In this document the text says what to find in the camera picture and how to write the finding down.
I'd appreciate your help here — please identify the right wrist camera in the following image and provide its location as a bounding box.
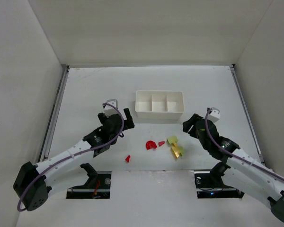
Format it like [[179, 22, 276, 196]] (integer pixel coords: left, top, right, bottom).
[[207, 107, 220, 123]]

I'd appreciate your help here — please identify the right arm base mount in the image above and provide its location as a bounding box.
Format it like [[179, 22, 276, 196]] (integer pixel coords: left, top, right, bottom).
[[194, 162, 245, 199]]

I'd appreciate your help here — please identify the light green lego block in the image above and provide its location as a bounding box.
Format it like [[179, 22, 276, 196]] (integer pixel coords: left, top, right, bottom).
[[167, 136, 178, 146]]

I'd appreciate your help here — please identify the left aluminium rail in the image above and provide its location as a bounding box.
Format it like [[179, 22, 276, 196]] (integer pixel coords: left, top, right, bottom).
[[37, 64, 70, 161]]

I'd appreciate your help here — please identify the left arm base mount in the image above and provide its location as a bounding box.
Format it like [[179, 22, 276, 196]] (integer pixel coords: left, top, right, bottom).
[[66, 163, 112, 200]]

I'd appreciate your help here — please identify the aluminium rail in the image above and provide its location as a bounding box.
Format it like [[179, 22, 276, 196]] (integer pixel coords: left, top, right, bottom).
[[230, 64, 266, 166], [37, 64, 70, 161]]

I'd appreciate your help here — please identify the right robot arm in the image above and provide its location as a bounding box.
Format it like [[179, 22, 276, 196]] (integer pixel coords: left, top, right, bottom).
[[183, 109, 284, 223]]

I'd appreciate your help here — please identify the right aluminium rail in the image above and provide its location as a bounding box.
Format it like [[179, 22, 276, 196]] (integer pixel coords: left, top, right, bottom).
[[230, 64, 266, 166]]

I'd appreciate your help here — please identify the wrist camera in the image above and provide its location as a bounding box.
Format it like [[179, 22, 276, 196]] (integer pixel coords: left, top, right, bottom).
[[207, 107, 220, 123], [104, 99, 118, 117]]

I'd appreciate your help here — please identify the red arch lego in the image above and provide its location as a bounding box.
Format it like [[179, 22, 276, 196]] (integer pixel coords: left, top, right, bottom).
[[145, 140, 158, 150]]

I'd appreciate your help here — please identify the red lego wedge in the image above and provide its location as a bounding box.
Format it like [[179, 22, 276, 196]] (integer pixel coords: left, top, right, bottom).
[[125, 155, 131, 163]]

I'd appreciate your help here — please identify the yellow long lego brick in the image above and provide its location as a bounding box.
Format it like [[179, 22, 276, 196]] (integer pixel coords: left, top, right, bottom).
[[171, 145, 184, 159]]

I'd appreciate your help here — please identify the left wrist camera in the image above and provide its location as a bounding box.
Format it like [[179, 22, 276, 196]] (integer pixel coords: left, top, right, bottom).
[[104, 99, 118, 117]]

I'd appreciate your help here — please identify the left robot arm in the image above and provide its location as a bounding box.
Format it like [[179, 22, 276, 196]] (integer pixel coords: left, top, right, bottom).
[[13, 106, 135, 212]]

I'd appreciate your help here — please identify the white divided container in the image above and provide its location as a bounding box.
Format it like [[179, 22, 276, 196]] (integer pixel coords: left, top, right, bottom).
[[135, 90, 185, 120]]

